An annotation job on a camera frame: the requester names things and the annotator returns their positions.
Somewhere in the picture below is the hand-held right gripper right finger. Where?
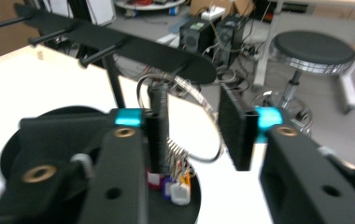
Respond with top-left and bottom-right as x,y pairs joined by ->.
219,83 -> 285,172

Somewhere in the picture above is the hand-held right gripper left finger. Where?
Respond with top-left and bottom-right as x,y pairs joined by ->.
114,83 -> 170,175

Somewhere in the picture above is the black key rack with tray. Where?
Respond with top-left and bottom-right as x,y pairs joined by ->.
0,2 -> 219,224

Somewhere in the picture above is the key ring with coloured tags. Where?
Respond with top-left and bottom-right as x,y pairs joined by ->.
135,72 -> 225,207

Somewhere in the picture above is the black computer tower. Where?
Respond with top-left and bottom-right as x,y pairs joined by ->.
217,13 -> 255,67
177,21 -> 216,56

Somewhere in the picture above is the round white table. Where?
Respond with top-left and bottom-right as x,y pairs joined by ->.
114,0 -> 188,12

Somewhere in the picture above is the white power strip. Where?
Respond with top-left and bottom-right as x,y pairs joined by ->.
200,6 -> 227,21

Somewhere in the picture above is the white cabinet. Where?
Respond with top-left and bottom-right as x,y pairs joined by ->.
39,0 -> 117,27

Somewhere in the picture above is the small cardboard box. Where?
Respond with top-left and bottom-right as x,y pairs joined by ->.
190,0 -> 255,17

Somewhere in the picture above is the brown cardboard panel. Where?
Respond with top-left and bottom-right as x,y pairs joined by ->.
0,0 -> 40,64

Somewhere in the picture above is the tangle of floor cables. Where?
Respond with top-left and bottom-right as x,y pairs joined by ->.
207,39 -> 263,96

